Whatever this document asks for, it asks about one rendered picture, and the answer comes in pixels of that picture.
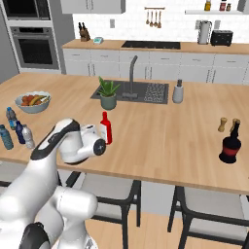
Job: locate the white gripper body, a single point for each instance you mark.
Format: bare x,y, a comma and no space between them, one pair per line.
88,129

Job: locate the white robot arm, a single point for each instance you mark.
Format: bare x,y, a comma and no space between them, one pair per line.
19,194

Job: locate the red glass bottle white label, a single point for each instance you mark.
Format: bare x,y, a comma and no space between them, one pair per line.
108,129

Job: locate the green plant in grey pot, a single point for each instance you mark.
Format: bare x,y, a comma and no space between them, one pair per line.
108,95

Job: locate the yellow banana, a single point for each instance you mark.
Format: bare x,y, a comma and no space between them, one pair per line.
36,100

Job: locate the grey fruit bowl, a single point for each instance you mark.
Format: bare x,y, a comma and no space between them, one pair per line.
32,107

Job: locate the clear grey plastic bottle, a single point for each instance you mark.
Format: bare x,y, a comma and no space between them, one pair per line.
28,137

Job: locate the dark blue plastic bottle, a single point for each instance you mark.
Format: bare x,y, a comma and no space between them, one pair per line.
20,133

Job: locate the orange red fruit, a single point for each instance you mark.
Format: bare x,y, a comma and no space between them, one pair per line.
26,99

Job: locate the dark grey tap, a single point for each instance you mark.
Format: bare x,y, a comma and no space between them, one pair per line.
132,74

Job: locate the black stool grey seat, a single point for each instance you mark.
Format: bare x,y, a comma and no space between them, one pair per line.
113,197
214,210

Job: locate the dark grey sink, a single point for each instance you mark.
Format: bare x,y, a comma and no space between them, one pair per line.
155,92

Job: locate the clear plastic bottle blue label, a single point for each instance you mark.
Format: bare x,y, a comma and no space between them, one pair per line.
11,117

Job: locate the small teal kitchen scale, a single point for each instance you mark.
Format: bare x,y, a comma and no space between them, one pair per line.
98,40

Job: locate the wooden knife block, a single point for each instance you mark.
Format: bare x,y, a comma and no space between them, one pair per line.
85,34

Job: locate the grey soap dispenser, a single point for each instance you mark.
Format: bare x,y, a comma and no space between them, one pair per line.
178,93

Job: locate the steel built-in oven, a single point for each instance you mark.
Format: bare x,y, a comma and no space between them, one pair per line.
35,48

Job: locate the white base cupboards run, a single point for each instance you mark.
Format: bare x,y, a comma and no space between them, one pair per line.
168,64

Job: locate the black hob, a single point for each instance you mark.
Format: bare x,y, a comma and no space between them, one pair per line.
151,45

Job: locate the white upper cupboards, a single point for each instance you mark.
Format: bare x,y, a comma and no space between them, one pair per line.
92,6

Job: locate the hanging wooden utensil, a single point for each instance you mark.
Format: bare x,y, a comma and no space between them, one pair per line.
155,18
147,17
159,20
151,19

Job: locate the light wooden salt shaker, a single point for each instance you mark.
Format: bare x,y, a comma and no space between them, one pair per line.
222,124

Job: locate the steel microwave oven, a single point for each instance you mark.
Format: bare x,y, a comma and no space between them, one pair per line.
26,9

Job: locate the dark glass bottle red label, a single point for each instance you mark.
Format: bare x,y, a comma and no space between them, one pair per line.
230,149

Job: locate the brown wooden pepper mill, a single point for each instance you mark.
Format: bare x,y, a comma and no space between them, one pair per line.
234,122

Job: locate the white electric kettle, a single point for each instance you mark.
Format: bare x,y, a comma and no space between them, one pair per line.
204,32

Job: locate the black toaster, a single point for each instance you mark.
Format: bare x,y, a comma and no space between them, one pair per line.
221,38

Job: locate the yellow jar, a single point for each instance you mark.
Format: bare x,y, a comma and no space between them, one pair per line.
207,6

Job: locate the red jar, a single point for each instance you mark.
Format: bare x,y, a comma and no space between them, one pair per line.
222,6

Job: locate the brown jar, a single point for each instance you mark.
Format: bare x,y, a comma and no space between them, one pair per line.
228,7

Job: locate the white wall socket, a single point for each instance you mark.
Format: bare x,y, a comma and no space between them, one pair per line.
217,25
112,23

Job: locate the wooden utensil rail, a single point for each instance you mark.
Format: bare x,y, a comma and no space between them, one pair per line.
154,8

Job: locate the white wall shelf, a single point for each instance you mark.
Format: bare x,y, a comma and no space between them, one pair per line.
214,12

